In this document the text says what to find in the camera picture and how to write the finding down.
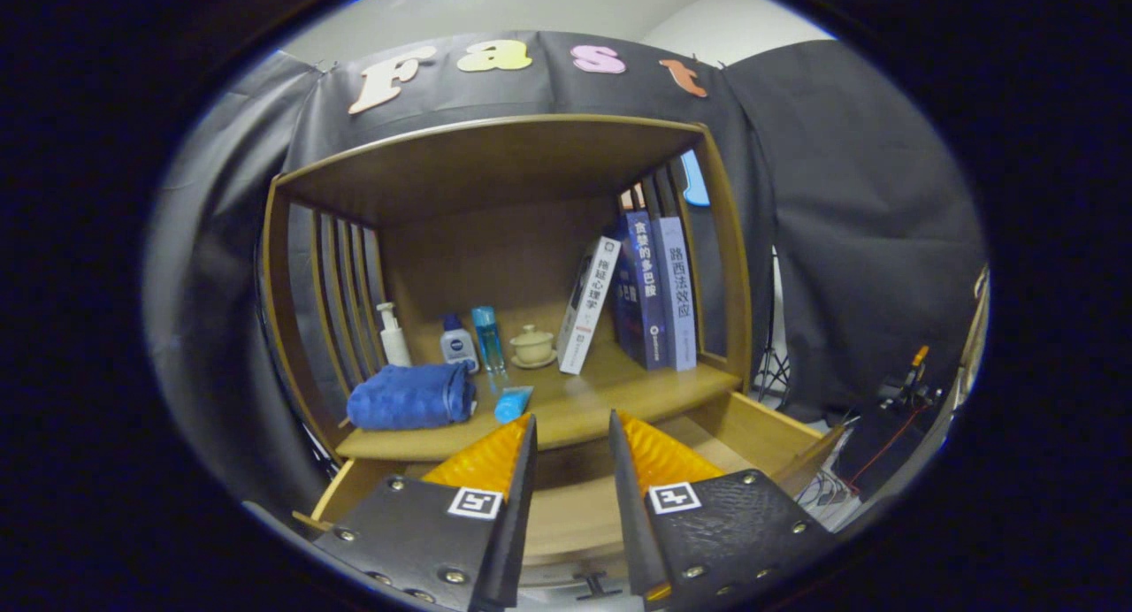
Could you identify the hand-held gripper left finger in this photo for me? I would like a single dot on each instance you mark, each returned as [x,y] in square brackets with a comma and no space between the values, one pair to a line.
[511,515]

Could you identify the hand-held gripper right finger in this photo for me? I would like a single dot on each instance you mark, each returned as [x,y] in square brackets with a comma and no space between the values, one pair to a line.
[632,515]

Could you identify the wooden drawer with black knob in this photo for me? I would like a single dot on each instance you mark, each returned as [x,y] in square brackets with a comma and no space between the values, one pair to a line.
[570,515]

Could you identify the light blue tube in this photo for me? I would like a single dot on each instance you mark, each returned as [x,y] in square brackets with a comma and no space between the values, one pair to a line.
[513,404]

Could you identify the wooden countertop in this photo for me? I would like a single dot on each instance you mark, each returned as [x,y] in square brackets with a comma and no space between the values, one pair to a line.
[601,400]

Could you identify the wooden cabinet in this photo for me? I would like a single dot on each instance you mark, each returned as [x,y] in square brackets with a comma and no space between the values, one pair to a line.
[495,161]

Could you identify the rolled blue towel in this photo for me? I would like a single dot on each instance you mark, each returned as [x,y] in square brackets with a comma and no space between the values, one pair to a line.
[407,398]

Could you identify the beige lidded teacup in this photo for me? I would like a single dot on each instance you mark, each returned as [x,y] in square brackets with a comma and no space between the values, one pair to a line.
[533,347]

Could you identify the clear blue bottle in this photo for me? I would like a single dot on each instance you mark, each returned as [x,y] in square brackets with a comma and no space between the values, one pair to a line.
[488,342]

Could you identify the white bottle with blue cap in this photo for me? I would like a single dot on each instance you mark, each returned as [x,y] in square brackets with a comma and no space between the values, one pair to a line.
[458,348]

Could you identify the black light stand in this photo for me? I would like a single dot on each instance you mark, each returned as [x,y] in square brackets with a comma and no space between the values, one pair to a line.
[772,373]

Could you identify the white pump bottle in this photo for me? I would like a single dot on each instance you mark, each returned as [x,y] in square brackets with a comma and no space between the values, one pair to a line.
[395,347]

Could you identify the white book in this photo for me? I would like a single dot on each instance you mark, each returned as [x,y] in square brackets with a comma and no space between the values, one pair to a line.
[591,307]

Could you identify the lavender book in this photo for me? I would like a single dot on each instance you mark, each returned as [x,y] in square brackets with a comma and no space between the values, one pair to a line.
[676,294]

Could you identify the dark blue book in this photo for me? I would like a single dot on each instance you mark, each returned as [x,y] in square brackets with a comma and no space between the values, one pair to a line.
[648,285]

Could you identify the orange and black tool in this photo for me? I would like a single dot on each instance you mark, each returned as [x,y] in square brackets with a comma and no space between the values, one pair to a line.
[911,386]

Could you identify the beige bag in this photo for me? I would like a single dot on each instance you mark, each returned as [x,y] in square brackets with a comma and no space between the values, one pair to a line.
[975,329]

